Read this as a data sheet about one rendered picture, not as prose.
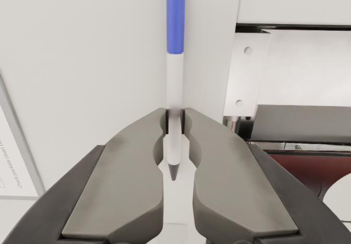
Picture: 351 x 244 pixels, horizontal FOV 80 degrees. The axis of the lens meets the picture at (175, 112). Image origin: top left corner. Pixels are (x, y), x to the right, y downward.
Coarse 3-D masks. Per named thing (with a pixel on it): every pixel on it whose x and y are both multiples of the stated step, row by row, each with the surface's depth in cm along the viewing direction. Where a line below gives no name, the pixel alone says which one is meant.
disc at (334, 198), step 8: (344, 176) 26; (336, 184) 26; (344, 184) 26; (328, 192) 27; (336, 192) 27; (344, 192) 27; (328, 200) 28; (336, 200) 28; (344, 200) 28; (336, 208) 28; (344, 208) 28; (344, 216) 29
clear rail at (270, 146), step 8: (256, 144) 24; (264, 144) 24; (272, 144) 24; (280, 144) 24; (288, 144) 24; (296, 144) 24; (304, 144) 24; (312, 144) 24; (320, 144) 24; (328, 144) 24; (336, 144) 24; (344, 144) 24; (280, 152) 24; (288, 152) 24; (296, 152) 24; (304, 152) 24; (312, 152) 24; (320, 152) 24; (328, 152) 24; (336, 152) 24; (344, 152) 24
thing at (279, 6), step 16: (240, 0) 12; (256, 0) 12; (272, 0) 12; (288, 0) 12; (304, 0) 12; (320, 0) 12; (336, 0) 12; (240, 16) 12; (256, 16) 12; (272, 16) 12; (288, 16) 12; (304, 16) 12; (320, 16) 12; (336, 16) 12
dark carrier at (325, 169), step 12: (276, 156) 25; (288, 156) 24; (300, 156) 24; (312, 156) 24; (324, 156) 24; (336, 156) 24; (348, 156) 24; (288, 168) 25; (300, 168) 25; (312, 168) 25; (324, 168) 25; (336, 168) 25; (348, 168) 25; (300, 180) 26; (312, 180) 26; (324, 180) 26; (336, 180) 26; (324, 192) 27
